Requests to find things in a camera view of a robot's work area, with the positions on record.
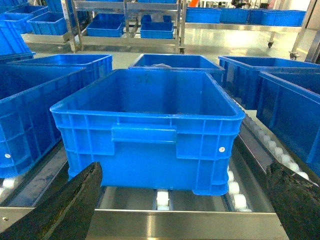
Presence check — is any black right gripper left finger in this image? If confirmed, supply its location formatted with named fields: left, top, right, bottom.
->
left=0, top=162, right=103, bottom=240

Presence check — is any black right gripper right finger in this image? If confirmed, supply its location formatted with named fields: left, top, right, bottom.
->
left=266, top=162, right=320, bottom=240

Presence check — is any steel shelf rack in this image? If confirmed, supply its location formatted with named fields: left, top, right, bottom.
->
left=0, top=110, right=320, bottom=240

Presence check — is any blue crate far left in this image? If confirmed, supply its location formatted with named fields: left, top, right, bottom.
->
left=0, top=64, right=88, bottom=178

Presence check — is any blue crate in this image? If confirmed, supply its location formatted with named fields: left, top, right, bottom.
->
left=11, top=53, right=113, bottom=81
left=0, top=64, right=88, bottom=178
left=256, top=72, right=320, bottom=175
left=50, top=68, right=245, bottom=196
left=129, top=53, right=226, bottom=84
left=218, top=56, right=320, bottom=110

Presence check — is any blue crate centre right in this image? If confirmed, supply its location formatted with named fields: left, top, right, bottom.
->
left=256, top=72, right=320, bottom=175

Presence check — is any blue crate centre left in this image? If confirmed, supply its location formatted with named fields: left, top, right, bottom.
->
left=50, top=68, right=245, bottom=196

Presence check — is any blue crate back right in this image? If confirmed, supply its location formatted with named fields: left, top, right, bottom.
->
left=218, top=56, right=320, bottom=110

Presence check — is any blue crate back left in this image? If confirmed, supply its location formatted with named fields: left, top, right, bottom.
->
left=11, top=53, right=113, bottom=81

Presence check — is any blue crate back centre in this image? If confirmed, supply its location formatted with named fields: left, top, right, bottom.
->
left=129, top=53, right=226, bottom=84

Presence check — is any steel trolley rack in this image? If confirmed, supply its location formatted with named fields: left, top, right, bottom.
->
left=19, top=0, right=187, bottom=55

